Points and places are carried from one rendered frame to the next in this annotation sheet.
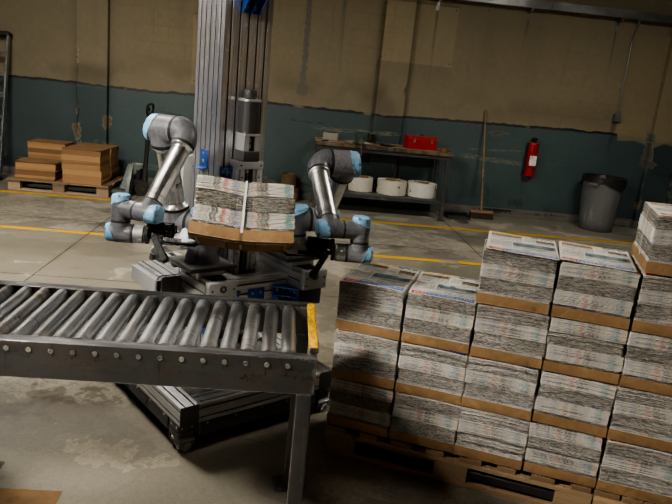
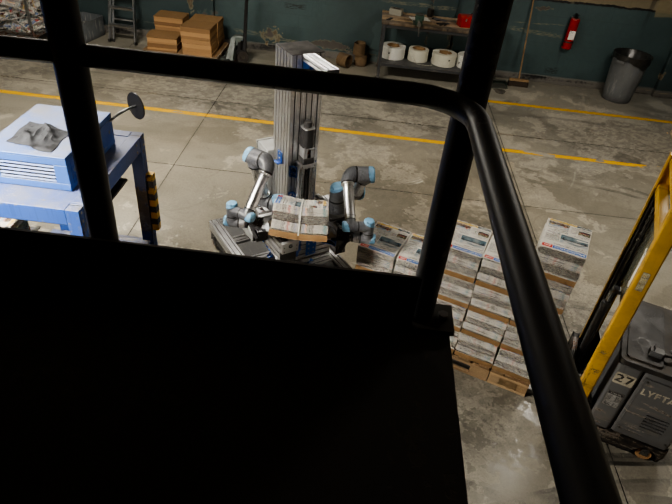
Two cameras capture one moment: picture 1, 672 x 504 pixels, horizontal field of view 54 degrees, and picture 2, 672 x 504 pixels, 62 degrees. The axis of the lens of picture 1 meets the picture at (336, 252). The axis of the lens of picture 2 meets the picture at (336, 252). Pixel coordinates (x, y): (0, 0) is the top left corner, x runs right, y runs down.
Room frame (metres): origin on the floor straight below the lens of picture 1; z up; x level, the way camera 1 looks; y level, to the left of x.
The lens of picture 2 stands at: (-0.63, -0.21, 3.24)
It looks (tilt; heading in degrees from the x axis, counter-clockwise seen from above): 37 degrees down; 6
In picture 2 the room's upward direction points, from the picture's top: 6 degrees clockwise
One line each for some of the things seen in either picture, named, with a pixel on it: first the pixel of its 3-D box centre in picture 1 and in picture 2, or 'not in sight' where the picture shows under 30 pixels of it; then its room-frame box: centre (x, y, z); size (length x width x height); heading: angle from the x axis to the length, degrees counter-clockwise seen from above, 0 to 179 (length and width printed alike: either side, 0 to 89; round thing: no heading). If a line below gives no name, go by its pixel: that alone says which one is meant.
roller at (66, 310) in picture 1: (60, 317); not in sight; (2.09, 0.91, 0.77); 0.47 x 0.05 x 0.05; 5
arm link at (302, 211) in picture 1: (297, 218); (338, 191); (3.12, 0.20, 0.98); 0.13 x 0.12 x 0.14; 107
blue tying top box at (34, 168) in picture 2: not in sight; (54, 145); (2.02, 1.73, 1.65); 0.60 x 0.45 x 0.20; 5
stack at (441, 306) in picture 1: (466, 379); (431, 299); (2.71, -0.64, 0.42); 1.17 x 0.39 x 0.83; 74
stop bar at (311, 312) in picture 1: (312, 326); not in sight; (2.15, 0.05, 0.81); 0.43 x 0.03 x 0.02; 5
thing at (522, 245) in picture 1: (522, 244); (467, 237); (2.66, -0.77, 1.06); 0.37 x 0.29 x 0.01; 165
